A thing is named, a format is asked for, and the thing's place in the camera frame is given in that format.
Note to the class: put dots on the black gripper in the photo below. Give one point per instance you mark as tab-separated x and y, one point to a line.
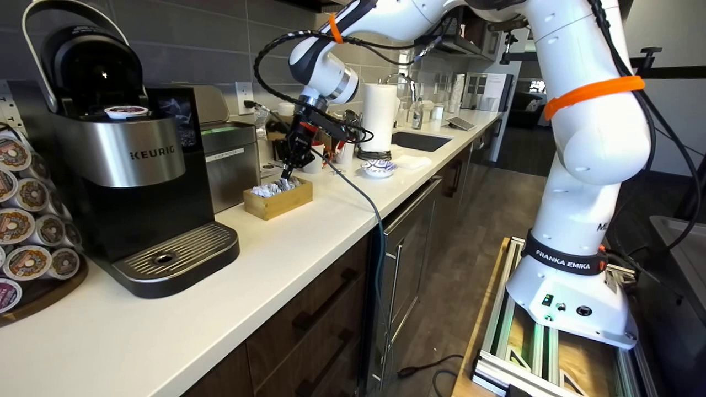
303	133

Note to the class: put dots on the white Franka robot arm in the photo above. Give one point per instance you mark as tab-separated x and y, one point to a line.
597	145

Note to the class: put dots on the small wooden box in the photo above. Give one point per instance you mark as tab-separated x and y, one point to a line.
280	204

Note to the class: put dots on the wooden condiment organizer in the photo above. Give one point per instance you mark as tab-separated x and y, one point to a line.
275	144

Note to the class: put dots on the white sachets pile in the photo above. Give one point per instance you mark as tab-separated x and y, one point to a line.
267	190

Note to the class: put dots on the white cup with red stirrers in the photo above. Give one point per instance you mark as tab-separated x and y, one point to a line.
346	154

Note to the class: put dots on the stainless steel appliance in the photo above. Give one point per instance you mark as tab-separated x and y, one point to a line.
232	165

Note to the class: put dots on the small white patterned plate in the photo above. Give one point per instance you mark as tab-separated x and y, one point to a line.
380	167

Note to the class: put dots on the white paper towel roll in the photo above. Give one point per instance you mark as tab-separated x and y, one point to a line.
380	118

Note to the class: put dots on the black counter sink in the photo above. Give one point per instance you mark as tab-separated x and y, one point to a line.
421	141

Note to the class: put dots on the clear bottles group by sink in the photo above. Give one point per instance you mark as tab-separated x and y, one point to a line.
422	110

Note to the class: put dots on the black silver Keurig coffee machine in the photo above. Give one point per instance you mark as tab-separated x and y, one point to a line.
134	190

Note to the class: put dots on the white pod in coffee machine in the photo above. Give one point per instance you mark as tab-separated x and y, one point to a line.
125	110

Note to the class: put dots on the coffee pod with brown lid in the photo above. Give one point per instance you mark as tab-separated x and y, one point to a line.
49	230
5	185
14	154
64	263
28	263
14	225
35	194

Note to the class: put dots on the dark coffee pod carousel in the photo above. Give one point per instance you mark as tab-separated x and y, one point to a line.
45	289

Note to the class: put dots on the coffee pod with purple lid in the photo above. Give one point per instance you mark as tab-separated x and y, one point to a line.
7	294

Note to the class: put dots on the dark side table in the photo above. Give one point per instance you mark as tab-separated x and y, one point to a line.
685	249

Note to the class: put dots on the white wall outlet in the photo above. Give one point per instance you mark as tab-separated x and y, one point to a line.
243	93

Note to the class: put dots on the aluminium frame robot cart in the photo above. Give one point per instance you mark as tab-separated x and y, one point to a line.
515	344

